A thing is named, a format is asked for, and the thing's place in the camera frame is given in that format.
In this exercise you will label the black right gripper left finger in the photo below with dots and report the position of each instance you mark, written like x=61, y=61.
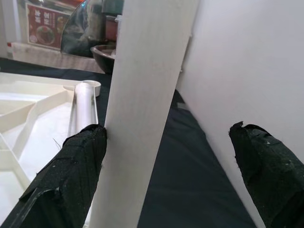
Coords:
x=64, y=180

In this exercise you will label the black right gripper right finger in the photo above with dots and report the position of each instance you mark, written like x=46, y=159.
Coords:
x=273, y=180

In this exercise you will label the white plastic table top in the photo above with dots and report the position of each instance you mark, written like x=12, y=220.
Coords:
x=28, y=114

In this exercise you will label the white plastic table leg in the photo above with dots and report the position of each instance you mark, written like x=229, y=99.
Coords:
x=82, y=107
x=142, y=95

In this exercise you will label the black tablecloth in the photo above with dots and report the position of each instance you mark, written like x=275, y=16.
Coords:
x=190, y=178

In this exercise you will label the clear tape strip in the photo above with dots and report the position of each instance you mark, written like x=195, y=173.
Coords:
x=181, y=105

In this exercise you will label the beige cloth covered platform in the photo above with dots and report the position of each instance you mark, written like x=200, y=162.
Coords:
x=47, y=59

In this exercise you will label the black wok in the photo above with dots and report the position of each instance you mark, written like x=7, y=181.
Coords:
x=104, y=64

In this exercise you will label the glossy black bag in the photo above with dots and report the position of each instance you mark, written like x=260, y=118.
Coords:
x=80, y=35

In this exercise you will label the red printed carton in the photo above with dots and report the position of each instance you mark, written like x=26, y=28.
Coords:
x=45, y=26

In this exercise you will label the dark red container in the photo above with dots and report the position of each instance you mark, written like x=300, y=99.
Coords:
x=111, y=28

